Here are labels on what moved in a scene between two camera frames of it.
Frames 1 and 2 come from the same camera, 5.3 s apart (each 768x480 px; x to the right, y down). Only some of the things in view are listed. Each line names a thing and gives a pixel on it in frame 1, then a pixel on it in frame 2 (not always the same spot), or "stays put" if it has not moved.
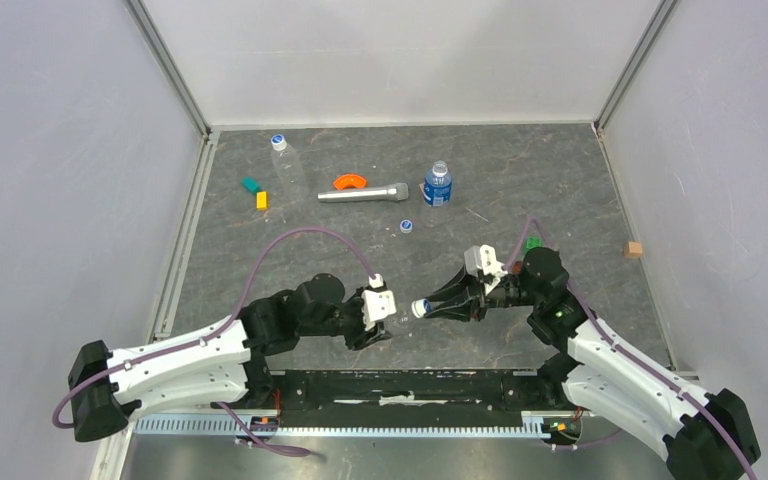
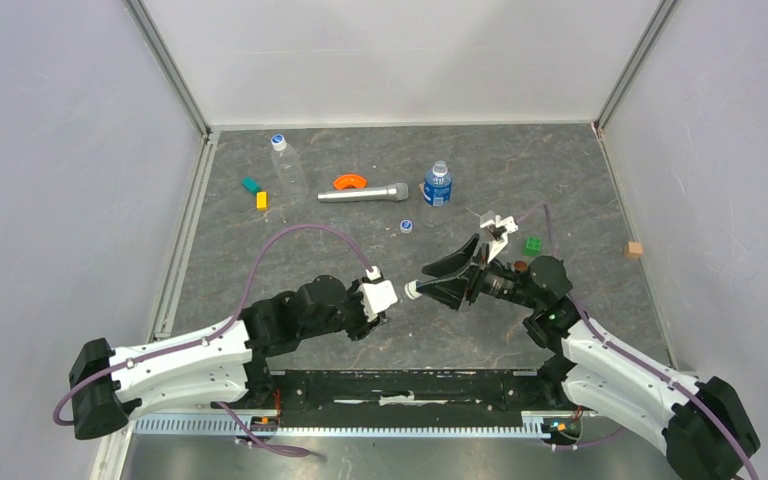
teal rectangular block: (251, 184) stays put
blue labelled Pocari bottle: (438, 184) stays put
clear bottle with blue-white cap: (289, 169) stays put
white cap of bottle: (418, 308) -> (410, 290)
